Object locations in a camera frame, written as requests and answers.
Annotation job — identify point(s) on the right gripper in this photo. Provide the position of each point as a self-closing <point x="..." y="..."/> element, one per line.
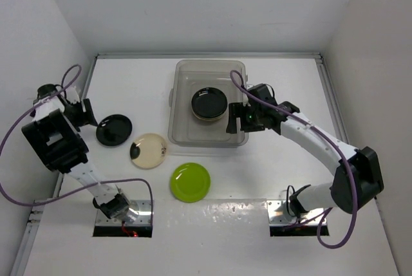
<point x="237" y="110"/>

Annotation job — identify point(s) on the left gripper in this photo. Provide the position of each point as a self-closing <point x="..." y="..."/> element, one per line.
<point x="82" y="119"/>

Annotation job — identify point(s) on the black plate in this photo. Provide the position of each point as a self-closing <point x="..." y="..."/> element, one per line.
<point x="113" y="130"/>
<point x="209" y="102"/>

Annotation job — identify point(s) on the cream plate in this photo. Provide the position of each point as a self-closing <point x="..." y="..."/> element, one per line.
<point x="148" y="151"/>

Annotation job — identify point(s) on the lime green plate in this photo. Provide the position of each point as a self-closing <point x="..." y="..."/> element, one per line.
<point x="190" y="182"/>

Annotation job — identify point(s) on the yellow brown plate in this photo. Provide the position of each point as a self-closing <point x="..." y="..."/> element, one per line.
<point x="207" y="119"/>

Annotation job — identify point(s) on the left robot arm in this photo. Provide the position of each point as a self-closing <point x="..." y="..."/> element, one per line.
<point x="54" y="134"/>

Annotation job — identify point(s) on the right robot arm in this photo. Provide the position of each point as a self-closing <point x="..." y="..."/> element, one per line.
<point x="357" y="178"/>

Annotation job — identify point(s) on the clear plastic bin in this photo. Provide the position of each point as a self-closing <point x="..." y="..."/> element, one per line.
<point x="190" y="76"/>

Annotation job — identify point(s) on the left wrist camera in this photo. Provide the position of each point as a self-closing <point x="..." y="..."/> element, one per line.
<point x="71" y="95"/>

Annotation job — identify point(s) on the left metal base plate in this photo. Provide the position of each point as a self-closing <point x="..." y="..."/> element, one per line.
<point x="138" y="215"/>

